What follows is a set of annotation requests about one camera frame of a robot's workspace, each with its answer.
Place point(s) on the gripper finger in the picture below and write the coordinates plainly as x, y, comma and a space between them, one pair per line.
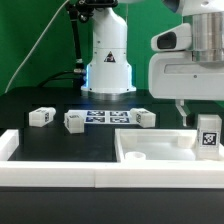
183, 110

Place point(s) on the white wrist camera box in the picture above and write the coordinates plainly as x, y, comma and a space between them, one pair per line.
175, 39

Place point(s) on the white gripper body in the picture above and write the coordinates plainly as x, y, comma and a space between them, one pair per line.
174, 75

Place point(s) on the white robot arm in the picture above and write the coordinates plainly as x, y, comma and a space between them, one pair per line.
109, 75

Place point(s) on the blue AprilTag sheet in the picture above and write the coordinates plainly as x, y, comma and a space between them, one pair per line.
104, 116

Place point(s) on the black camera stand pole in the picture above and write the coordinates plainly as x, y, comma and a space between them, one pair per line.
81, 11

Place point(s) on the white square tabletop part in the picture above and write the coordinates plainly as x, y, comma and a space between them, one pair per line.
146, 145

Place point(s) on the white U-shaped fence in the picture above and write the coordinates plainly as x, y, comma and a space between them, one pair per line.
154, 174

